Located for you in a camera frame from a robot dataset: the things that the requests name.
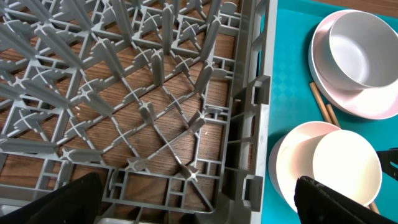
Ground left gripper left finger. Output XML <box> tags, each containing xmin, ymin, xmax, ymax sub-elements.
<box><xmin>1</xmin><ymin>172</ymin><xmax>103</xmax><ymax>224</ymax></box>

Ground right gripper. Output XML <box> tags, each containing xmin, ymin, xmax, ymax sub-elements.
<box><xmin>376</xmin><ymin>148</ymin><xmax>398</xmax><ymax>177</ymax></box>

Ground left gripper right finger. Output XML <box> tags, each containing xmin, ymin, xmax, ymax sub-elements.
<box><xmin>294</xmin><ymin>176</ymin><xmax>396</xmax><ymax>224</ymax></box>

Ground small white cup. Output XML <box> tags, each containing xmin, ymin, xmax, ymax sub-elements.
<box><xmin>312</xmin><ymin>130</ymin><xmax>382</xmax><ymax>207</ymax></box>

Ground small pink-white bowl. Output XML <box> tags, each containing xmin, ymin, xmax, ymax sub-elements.
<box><xmin>268</xmin><ymin>121</ymin><xmax>340</xmax><ymax>212</ymax></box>

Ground grey-green bowl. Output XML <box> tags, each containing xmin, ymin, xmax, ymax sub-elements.
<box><xmin>313</xmin><ymin>10</ymin><xmax>397</xmax><ymax>91</ymax></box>

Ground grey dishwasher rack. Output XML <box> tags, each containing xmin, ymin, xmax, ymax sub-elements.
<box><xmin>0</xmin><ymin>0</ymin><xmax>279</xmax><ymax>224</ymax></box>

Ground lower wooden chopstick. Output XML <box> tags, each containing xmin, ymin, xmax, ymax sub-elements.
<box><xmin>325</xmin><ymin>104</ymin><xmax>380</xmax><ymax>214</ymax></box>

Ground wooden chopstick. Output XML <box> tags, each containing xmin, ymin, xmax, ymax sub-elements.
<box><xmin>325</xmin><ymin>104</ymin><xmax>380</xmax><ymax>214</ymax></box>
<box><xmin>309</xmin><ymin>82</ymin><xmax>332</xmax><ymax>123</ymax></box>

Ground large white plate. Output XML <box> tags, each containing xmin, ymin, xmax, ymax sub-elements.
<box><xmin>308</xmin><ymin>9</ymin><xmax>397</xmax><ymax>120</ymax></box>

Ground upper wooden chopstick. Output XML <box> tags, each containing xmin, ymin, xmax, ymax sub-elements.
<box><xmin>309</xmin><ymin>82</ymin><xmax>332</xmax><ymax>123</ymax></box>

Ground teal serving tray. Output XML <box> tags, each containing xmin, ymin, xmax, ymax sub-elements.
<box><xmin>261</xmin><ymin>1</ymin><xmax>397</xmax><ymax>223</ymax></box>

